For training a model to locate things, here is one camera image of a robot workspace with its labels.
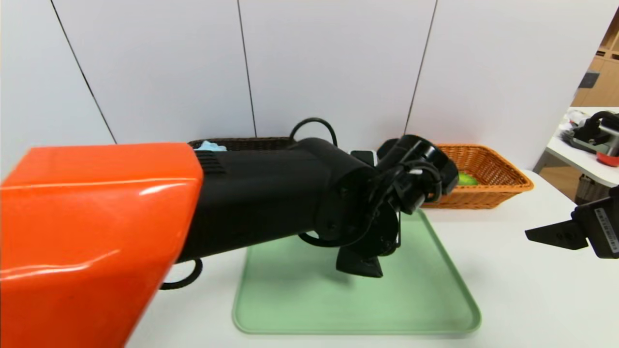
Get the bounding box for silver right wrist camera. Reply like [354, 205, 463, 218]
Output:
[571, 111, 619, 156]

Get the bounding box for dark brown wicker basket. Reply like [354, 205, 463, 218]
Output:
[188, 137, 296, 151]

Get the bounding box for dark woven storage basket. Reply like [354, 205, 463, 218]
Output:
[575, 175, 619, 203]

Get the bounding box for orange wicker basket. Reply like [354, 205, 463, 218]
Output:
[420, 144, 534, 209]

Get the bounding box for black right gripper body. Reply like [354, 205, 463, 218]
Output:
[571, 185, 619, 259]

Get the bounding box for light green plastic tray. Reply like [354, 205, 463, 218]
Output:
[233, 208, 482, 335]

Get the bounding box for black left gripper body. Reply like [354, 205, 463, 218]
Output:
[336, 246, 383, 278]

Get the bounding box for wooden shelf cabinet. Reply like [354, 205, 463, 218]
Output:
[571, 7, 619, 108]

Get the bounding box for black glasses case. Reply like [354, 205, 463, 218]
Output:
[336, 246, 383, 278]

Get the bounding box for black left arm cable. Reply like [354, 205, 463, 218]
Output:
[290, 117, 338, 145]

